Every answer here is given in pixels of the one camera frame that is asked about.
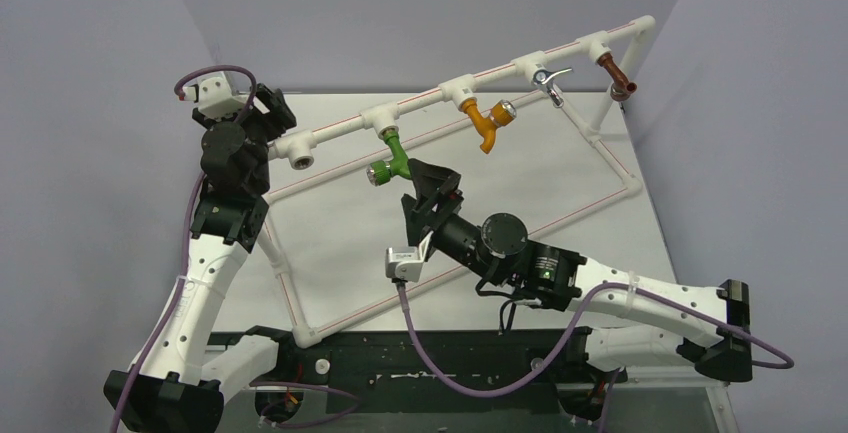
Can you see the green water faucet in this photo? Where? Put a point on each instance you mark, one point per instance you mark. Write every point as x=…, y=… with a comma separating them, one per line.
x=383, y=171

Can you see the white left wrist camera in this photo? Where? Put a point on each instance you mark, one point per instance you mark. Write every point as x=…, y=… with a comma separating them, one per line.
x=213, y=98

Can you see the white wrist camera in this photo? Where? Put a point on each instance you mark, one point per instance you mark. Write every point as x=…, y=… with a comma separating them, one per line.
x=405, y=264
x=213, y=98

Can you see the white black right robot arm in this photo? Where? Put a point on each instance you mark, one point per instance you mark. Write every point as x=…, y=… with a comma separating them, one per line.
x=707, y=328

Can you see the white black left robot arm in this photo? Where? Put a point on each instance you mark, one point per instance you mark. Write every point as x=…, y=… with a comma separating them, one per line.
x=171, y=386

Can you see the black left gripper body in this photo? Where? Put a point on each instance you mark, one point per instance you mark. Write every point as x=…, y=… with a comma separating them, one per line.
x=261, y=126

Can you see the chrome lever water faucet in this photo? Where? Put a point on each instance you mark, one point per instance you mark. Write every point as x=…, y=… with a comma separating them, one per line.
x=545, y=81

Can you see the brown water faucet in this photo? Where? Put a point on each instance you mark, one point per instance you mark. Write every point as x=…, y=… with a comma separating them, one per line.
x=621, y=87

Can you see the orange water faucet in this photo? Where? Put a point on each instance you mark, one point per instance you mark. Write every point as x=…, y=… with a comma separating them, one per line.
x=500, y=115

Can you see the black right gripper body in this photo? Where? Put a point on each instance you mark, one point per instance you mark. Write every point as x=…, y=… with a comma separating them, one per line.
x=432, y=207

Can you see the white PVC pipe frame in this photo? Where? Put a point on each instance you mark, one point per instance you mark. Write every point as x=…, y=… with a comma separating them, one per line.
x=616, y=51

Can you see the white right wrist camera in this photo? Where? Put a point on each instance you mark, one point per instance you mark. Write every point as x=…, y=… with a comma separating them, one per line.
x=405, y=264

